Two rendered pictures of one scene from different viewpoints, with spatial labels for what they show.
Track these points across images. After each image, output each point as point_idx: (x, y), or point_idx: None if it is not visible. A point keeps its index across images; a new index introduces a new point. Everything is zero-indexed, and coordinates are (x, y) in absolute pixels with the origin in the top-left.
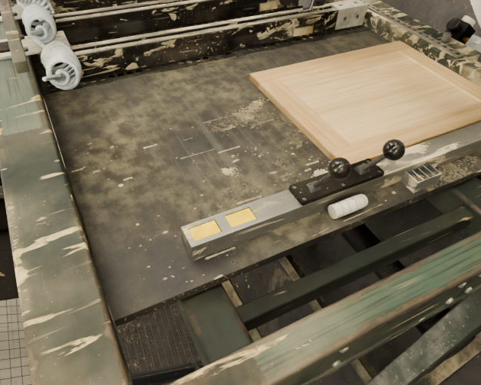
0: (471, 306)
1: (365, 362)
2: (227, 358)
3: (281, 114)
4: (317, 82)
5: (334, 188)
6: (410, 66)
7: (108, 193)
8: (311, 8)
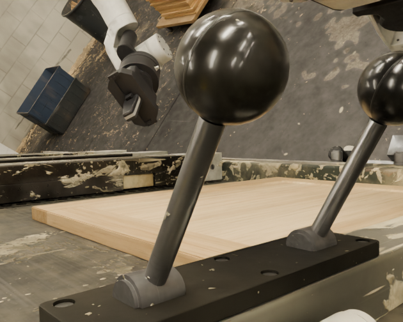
0: None
1: None
2: None
3: (86, 242)
4: (162, 204)
5: (238, 285)
6: (306, 186)
7: None
8: (135, 112)
